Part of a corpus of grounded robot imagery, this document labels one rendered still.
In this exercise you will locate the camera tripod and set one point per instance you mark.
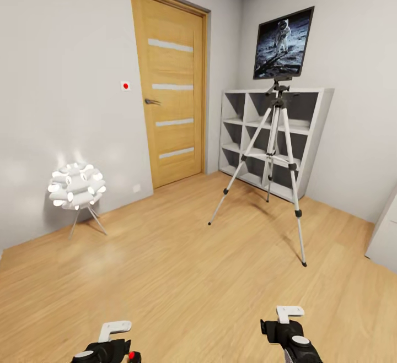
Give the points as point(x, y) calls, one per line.
point(279, 104)

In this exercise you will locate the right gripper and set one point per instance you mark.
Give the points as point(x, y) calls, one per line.
point(274, 330)

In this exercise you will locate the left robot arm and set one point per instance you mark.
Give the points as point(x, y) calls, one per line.
point(107, 350)

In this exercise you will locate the door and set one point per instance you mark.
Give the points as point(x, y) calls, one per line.
point(171, 40)

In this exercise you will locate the painting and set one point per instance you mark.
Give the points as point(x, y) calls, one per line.
point(281, 45)

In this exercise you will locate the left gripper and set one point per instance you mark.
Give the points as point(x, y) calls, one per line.
point(115, 349)

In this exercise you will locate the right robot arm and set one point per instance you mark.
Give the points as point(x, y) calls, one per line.
point(298, 349)

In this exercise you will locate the desk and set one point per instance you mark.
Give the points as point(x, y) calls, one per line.
point(382, 248)

